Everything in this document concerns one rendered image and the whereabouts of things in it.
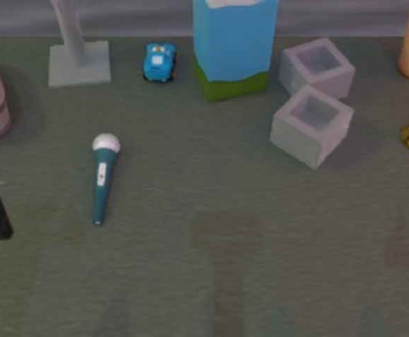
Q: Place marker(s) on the grey stand with square base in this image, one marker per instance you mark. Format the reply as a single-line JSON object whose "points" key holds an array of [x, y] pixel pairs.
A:
{"points": [[79, 63]]}

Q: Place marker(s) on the teal toy microphone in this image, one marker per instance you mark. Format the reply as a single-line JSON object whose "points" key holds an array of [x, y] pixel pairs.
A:
{"points": [[101, 182]]}

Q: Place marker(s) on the blue and green carton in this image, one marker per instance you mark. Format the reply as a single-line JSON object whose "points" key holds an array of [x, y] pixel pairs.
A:
{"points": [[232, 45]]}

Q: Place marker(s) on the grey hollow cube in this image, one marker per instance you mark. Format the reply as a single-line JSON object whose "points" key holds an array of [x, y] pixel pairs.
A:
{"points": [[318, 66], [311, 128]]}

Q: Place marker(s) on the blue toy car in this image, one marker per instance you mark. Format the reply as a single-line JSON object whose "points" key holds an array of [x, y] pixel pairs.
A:
{"points": [[158, 63]]}

